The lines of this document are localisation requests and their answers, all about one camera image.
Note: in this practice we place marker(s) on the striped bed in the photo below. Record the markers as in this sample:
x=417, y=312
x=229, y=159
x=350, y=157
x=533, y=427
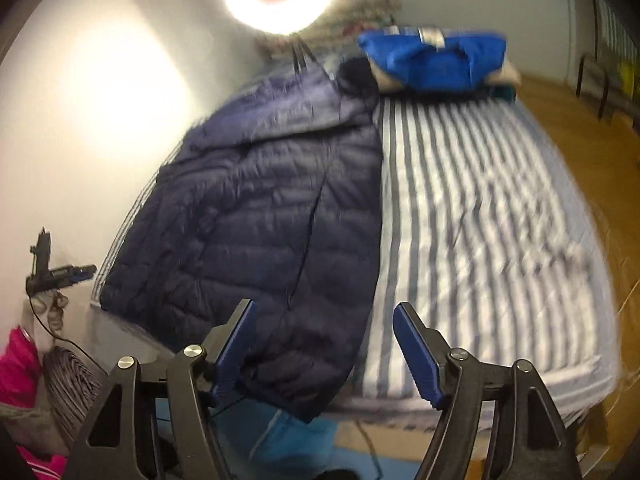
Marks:
x=480, y=210

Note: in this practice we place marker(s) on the blue folded jacket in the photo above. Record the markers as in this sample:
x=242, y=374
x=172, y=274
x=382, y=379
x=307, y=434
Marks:
x=430, y=62

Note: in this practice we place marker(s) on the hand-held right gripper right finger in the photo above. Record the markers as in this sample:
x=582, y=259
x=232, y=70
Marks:
x=414, y=355

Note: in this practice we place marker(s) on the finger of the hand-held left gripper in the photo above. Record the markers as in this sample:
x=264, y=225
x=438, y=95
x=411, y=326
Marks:
x=75, y=273

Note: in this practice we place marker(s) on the pink garment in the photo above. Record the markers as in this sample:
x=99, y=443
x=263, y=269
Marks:
x=22, y=375

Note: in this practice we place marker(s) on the dark wooden chair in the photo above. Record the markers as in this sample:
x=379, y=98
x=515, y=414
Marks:
x=600, y=85

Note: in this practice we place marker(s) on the teal cloth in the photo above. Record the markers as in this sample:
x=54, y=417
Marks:
x=290, y=445

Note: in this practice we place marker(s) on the beige folded cloth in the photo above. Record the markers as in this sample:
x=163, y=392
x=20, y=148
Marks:
x=505, y=76

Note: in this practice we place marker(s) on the navy puffer jacket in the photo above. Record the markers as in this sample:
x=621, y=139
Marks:
x=250, y=210

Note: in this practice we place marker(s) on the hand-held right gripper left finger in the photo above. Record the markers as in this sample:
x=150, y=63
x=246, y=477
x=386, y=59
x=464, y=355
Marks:
x=234, y=347

